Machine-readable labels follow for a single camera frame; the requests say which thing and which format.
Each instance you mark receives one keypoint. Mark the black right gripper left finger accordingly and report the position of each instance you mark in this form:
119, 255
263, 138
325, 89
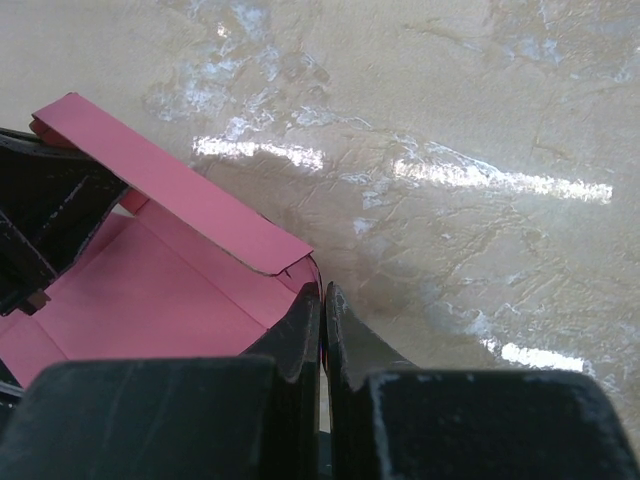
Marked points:
253, 416

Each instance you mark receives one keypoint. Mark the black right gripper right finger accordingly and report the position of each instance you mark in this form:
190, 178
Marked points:
393, 420

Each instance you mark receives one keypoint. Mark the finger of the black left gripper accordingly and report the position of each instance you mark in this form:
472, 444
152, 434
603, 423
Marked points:
53, 202

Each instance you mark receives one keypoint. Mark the pink paper box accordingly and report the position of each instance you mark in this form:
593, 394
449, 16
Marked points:
179, 268

